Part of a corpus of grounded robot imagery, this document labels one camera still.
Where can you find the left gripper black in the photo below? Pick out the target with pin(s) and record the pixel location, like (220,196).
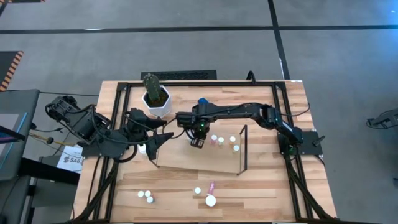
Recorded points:
(135,127)

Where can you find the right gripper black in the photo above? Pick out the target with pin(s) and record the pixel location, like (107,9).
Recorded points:
(202,126)

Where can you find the small pink pill bottle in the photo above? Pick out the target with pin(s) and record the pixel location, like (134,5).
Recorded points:
(214,137)

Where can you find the small orange pill bottle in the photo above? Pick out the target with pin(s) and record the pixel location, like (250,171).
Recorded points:
(148,193)
(232,139)

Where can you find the white round cap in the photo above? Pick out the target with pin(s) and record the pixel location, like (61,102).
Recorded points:
(211,201)

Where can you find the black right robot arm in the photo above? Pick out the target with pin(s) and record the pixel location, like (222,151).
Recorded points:
(236,110)

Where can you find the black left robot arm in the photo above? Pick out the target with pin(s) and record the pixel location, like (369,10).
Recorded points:
(77,121)

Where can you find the white hexagonal plant pot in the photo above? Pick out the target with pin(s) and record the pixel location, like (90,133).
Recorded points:
(164,105)

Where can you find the slim pink pill bottle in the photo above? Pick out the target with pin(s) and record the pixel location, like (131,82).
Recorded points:
(211,187)

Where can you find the small teal pill bottle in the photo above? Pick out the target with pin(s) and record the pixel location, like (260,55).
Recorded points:
(197,190)

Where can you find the small pale yellow pill bottle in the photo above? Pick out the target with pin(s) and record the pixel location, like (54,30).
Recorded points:
(140,194)

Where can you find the small red pill bottle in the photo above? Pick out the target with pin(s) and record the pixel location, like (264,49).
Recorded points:
(150,199)

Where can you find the white printed paper sheet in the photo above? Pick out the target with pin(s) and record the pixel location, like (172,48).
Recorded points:
(70,160)

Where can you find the black side table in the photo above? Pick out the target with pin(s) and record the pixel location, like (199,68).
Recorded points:
(46,171)

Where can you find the grey cabinet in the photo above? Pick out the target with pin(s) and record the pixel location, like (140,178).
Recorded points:
(18,102)

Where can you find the black orange striped floor mat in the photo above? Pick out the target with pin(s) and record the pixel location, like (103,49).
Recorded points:
(7,67)

